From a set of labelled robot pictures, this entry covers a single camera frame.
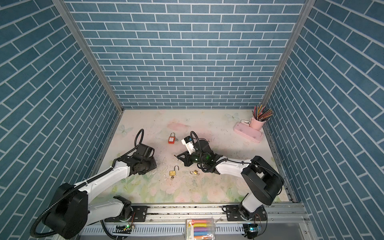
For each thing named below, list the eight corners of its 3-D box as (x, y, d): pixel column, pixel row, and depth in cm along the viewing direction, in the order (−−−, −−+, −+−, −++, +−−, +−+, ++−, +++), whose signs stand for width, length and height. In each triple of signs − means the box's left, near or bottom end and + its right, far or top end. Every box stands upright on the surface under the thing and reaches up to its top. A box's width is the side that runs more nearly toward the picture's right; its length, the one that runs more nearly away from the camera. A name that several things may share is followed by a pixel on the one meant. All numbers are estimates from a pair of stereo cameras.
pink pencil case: (230, 129, 110) (231, 127, 109) (236, 121, 116) (236, 119, 114) (260, 144, 102) (261, 142, 101) (264, 135, 108) (265, 133, 106)
